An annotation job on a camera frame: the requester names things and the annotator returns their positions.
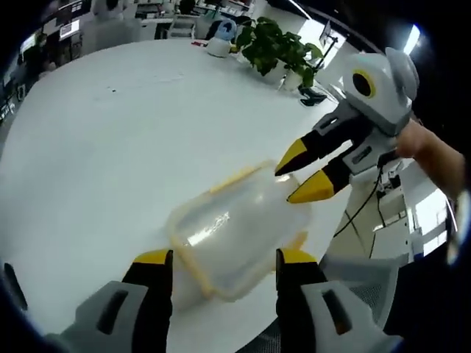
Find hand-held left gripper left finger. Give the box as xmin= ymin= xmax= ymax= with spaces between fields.
xmin=47 ymin=248 xmax=174 ymax=353

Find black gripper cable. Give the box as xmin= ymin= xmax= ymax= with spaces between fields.
xmin=330 ymin=161 xmax=391 ymax=258

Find white blue round appliance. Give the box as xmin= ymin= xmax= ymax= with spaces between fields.
xmin=205 ymin=20 xmax=238 ymax=59

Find person's right hand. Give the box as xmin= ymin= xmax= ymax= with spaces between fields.
xmin=396 ymin=119 xmax=428 ymax=160

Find clear plastic box yellow buckles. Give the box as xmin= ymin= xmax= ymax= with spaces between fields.
xmin=167 ymin=158 xmax=314 ymax=303

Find potted green plant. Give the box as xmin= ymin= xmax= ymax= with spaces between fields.
xmin=235 ymin=16 xmax=325 ymax=89

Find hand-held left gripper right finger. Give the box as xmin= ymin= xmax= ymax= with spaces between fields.
xmin=275 ymin=248 xmax=403 ymax=353

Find small monitor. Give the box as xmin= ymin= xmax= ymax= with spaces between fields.
xmin=58 ymin=20 xmax=80 ymax=40

